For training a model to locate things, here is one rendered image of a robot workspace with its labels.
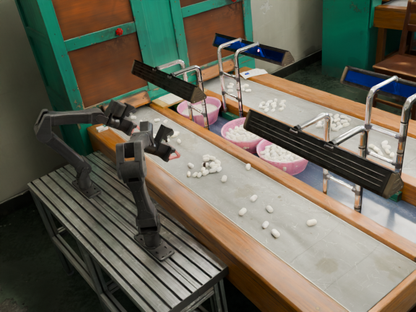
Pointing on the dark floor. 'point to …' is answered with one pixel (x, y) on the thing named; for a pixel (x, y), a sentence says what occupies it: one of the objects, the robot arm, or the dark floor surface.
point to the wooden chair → (400, 61)
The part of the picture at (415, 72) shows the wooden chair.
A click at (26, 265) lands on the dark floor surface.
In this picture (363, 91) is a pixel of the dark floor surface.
